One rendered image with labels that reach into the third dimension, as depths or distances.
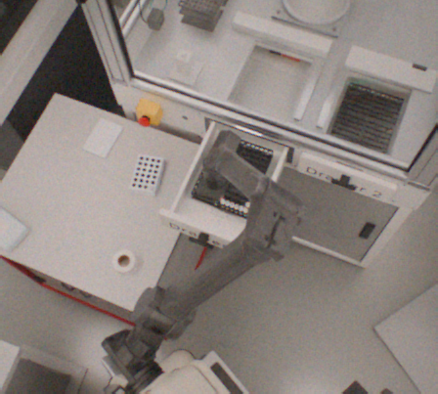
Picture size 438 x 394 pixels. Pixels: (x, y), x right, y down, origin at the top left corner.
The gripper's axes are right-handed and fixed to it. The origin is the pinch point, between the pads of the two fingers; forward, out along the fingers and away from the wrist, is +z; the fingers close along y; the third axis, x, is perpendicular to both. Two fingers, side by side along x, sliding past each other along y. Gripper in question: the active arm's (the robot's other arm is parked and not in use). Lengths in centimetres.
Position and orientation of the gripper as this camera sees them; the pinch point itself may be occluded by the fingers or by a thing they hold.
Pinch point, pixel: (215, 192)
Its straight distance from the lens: 161.2
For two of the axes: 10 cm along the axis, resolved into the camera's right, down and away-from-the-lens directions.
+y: -3.9, 8.6, -3.4
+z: 0.2, 3.8, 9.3
